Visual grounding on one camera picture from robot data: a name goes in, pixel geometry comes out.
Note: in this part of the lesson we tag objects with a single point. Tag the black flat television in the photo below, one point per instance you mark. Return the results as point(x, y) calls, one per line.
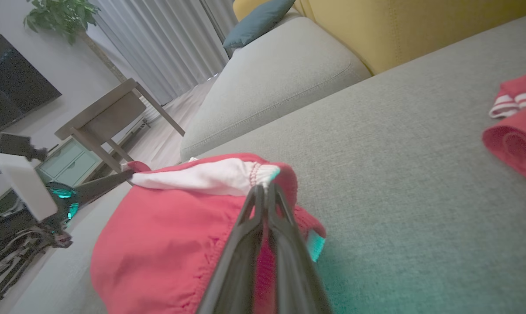
point(14, 83)

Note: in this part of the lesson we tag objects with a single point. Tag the dark wooden side table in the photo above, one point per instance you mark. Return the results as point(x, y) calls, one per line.
point(110, 109)

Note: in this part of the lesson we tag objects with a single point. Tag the yellow sofa back cushion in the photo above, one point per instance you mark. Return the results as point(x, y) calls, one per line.
point(398, 30)

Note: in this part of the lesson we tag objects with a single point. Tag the grey sofa seat cushion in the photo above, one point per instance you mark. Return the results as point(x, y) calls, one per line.
point(271, 87)

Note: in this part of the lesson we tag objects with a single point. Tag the teal throw pillow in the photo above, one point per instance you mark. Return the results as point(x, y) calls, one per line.
point(258, 22)

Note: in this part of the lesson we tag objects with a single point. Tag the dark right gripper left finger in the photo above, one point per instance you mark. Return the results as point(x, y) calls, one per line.
point(238, 261)

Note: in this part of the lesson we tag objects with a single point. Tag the grey pleated curtain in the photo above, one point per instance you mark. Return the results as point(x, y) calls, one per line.
point(166, 43)

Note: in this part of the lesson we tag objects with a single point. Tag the red shorts with white stripe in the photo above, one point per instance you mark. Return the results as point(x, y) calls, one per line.
point(166, 244)

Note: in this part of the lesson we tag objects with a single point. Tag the green potted plant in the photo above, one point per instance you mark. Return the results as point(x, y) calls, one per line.
point(62, 15)

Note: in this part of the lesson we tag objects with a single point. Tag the red basketball jersey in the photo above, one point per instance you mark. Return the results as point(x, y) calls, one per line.
point(520, 139)

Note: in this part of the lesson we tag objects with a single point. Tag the pale green TV cabinet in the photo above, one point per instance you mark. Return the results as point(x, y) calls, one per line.
point(66, 161)

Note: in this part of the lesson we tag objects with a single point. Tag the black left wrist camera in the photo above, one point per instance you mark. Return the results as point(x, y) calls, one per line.
point(18, 146)

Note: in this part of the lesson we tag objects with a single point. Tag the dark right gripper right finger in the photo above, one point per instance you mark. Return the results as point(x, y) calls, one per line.
point(293, 270)

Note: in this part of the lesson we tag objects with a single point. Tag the large grey sofa seat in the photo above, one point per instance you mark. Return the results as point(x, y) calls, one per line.
point(398, 174)

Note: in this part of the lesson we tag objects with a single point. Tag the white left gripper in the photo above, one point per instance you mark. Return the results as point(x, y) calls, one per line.
point(22, 183)

